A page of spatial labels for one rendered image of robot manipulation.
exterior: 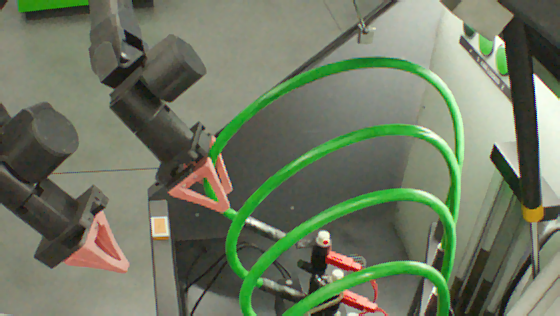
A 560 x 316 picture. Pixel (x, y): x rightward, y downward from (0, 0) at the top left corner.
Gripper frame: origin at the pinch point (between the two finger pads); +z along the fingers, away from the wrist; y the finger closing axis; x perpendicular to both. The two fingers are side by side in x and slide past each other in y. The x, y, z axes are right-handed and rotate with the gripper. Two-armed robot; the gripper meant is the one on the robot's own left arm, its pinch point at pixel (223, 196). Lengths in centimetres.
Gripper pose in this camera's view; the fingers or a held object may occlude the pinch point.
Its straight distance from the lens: 85.9
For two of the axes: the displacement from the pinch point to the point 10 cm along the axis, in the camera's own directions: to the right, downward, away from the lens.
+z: 6.4, 7.0, 3.2
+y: 0.0, -4.1, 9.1
